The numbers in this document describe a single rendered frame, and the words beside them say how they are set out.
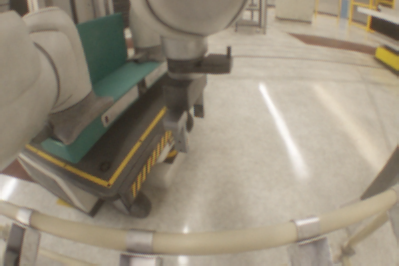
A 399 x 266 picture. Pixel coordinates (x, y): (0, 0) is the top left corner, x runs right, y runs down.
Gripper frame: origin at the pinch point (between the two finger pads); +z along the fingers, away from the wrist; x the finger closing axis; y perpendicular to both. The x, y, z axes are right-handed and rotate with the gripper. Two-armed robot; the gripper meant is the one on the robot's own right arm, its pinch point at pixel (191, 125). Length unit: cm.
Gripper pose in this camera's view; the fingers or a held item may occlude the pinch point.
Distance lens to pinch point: 46.4
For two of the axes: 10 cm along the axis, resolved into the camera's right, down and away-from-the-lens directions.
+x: -2.8, 5.6, -7.8
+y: -9.6, -1.2, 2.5
